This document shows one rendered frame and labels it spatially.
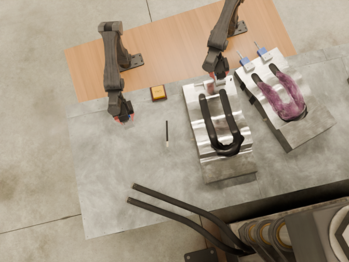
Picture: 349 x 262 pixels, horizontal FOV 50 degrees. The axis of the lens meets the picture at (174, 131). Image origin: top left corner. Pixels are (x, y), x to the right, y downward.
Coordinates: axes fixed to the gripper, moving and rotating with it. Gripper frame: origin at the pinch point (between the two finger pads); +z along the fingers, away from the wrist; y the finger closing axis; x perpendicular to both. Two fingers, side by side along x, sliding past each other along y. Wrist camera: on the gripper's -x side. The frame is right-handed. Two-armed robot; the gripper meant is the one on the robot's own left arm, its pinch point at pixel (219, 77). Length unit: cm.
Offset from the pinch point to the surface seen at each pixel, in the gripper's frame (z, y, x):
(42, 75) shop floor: 49, -128, 91
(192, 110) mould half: 7.6, -16.9, -10.1
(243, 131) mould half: 11.9, 4.3, -26.6
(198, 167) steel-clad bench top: 24.5, -21.1, -32.8
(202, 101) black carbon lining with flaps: 7.3, -11.3, -6.1
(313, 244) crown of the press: -70, 4, -106
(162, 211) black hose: 22, -41, -53
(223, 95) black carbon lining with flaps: 8.5, -0.5, -5.1
